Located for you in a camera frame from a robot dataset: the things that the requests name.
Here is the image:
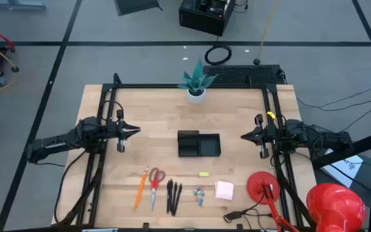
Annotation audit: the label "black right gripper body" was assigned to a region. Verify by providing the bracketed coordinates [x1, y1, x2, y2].
[254, 113, 283, 159]

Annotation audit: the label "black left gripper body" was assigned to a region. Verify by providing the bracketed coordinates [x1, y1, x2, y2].
[107, 109, 128, 153]

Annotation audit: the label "black mesh desk organizer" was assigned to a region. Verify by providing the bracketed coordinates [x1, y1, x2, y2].
[177, 130, 222, 158]

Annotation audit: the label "pink sticky note pad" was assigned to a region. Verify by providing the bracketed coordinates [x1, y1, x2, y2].
[214, 180, 235, 201]

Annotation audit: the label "red-handled scissors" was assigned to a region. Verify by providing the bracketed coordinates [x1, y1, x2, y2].
[148, 167, 167, 213]

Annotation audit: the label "red desk lamp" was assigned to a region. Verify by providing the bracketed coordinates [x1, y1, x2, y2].
[246, 171, 367, 232]

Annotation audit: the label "black perforated computer case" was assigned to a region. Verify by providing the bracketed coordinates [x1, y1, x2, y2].
[202, 64, 286, 87]

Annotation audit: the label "snake plant in white pot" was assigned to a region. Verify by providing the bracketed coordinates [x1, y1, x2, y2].
[177, 59, 219, 104]

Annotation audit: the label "white printed box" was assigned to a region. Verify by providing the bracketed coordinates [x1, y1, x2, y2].
[319, 148, 365, 189]

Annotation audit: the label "black diagonal beam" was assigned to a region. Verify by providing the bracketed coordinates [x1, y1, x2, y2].
[310, 125, 371, 169]

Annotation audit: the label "black floor mat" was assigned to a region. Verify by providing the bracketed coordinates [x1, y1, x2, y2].
[113, 0, 163, 16]

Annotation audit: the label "open black computer tower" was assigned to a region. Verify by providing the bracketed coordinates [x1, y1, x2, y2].
[178, 0, 237, 37]

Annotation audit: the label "grey metal stand foot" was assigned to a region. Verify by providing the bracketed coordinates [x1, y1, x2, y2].
[0, 0, 47, 10]

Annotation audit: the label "black aluminium table frame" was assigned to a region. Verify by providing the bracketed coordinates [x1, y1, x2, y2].
[52, 72, 317, 232]

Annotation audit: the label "yellow hanging cable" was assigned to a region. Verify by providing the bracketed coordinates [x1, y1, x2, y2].
[252, 0, 280, 66]

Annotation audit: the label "black lamp cable with switch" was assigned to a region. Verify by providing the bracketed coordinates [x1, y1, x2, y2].
[223, 193, 275, 232]

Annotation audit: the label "black left arm base cable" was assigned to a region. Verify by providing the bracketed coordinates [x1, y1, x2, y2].
[53, 151, 87, 225]

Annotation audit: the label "coiled black cable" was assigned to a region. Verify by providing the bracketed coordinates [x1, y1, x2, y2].
[204, 44, 233, 66]

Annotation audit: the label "thin black floor cable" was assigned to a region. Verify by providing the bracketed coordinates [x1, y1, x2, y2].
[296, 82, 371, 110]
[301, 93, 371, 113]

